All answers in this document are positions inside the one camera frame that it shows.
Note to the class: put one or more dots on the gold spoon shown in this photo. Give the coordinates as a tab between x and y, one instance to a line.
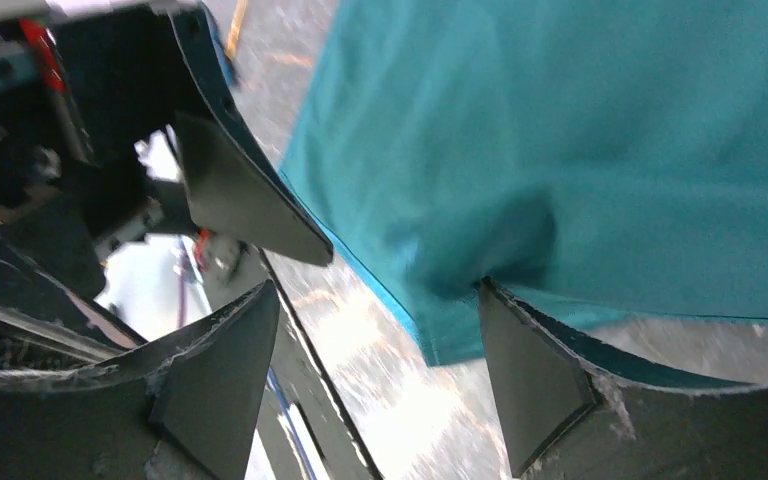
235	28

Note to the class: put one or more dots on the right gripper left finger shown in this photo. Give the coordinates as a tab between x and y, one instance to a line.
184	406

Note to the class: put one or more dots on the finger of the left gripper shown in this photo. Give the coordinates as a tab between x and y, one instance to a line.
232	187

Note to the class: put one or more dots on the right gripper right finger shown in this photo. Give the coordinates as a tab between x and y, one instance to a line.
573	407

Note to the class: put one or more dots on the teal cloth napkin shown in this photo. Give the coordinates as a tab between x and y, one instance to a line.
601	159

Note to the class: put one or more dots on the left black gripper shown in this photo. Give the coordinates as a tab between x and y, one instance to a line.
78	92

